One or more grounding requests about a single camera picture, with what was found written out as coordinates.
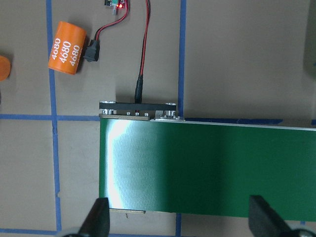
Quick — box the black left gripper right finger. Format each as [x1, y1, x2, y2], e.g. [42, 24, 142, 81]
[248, 195, 293, 237]

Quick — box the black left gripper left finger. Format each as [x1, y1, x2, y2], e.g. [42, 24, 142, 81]
[78, 197, 110, 237]

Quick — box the orange cylinder labeled 4680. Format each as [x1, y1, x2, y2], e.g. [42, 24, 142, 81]
[48, 21, 86, 75]

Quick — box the plain orange cylinder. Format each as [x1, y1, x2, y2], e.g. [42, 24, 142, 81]
[0, 55, 11, 81]

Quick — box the green conveyor belt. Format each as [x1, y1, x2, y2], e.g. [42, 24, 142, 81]
[99, 101, 316, 221]

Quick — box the small controller circuit board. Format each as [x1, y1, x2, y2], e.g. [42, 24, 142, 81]
[104, 0, 127, 9]

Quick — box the red black power cable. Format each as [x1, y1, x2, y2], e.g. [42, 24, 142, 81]
[95, 0, 151, 104]

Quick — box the black inline switch connector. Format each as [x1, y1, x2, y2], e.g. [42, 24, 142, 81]
[84, 39, 100, 62]

